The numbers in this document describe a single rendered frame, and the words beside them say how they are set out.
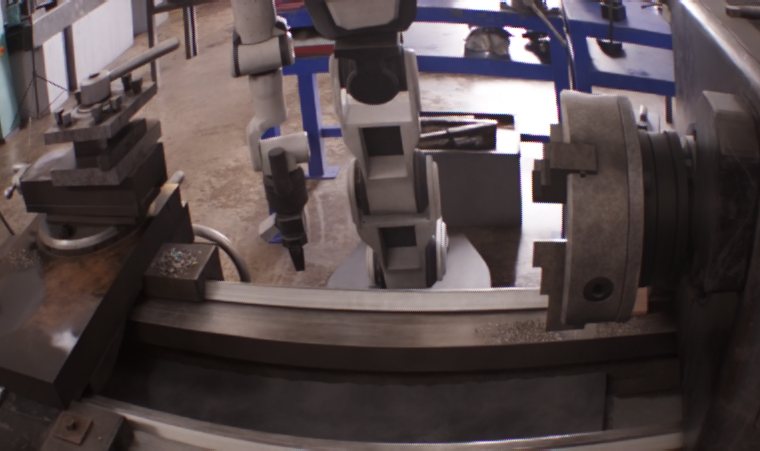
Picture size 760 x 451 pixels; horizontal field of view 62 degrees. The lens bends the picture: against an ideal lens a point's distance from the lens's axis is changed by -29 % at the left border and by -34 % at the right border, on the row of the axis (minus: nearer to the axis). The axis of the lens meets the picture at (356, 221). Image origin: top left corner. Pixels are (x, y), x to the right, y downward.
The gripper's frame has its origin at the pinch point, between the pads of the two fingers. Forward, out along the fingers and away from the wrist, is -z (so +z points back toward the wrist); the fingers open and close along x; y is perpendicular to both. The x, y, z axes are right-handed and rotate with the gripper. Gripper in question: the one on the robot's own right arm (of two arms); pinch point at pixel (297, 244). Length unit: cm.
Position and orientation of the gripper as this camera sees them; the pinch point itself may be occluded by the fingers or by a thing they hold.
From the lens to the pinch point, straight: 197.3
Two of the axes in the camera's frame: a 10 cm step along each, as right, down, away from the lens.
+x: 0.8, 5.4, -8.4
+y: 9.9, -1.6, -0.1
